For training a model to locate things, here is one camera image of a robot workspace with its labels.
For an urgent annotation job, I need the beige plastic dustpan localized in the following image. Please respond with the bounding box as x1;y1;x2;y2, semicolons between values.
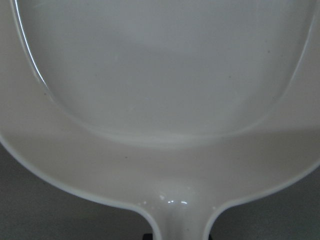
0;0;320;240

